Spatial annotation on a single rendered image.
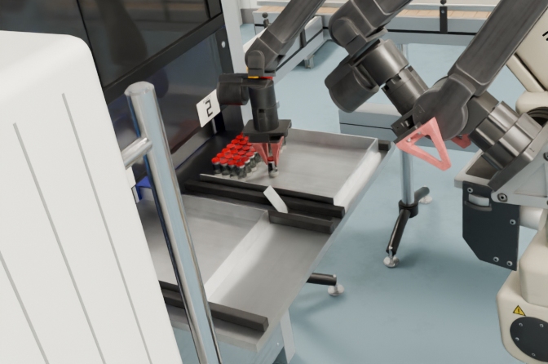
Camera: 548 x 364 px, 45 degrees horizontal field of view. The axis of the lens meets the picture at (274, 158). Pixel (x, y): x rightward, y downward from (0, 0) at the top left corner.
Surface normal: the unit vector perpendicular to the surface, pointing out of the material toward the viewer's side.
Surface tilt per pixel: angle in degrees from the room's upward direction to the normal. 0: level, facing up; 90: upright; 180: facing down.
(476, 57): 72
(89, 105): 90
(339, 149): 0
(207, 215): 0
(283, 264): 0
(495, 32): 79
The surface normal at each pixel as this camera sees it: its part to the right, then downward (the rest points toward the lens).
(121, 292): 0.87, 0.13
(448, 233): -0.14, -0.86
